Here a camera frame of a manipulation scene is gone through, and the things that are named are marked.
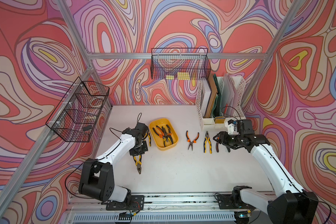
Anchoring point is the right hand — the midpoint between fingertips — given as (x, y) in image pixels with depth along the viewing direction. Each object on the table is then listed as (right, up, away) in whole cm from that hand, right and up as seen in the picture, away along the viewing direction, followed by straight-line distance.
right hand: (217, 143), depth 79 cm
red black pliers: (+5, -5, +14) cm, 16 cm away
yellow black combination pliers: (-1, 0, +19) cm, 19 cm away
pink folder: (+16, +23, +14) cm, 31 cm away
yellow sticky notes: (-20, +43, +12) cm, 48 cm away
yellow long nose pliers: (-42, -1, +18) cm, 46 cm away
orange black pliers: (-33, +2, +20) cm, 38 cm away
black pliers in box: (-29, +2, +22) cm, 36 cm away
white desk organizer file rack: (-5, +28, +16) cm, 32 cm away
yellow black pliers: (-46, -12, +1) cm, 48 cm away
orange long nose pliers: (-14, -1, +19) cm, 24 cm away
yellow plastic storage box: (-35, -2, +17) cm, 39 cm away
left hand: (-44, -7, +6) cm, 45 cm away
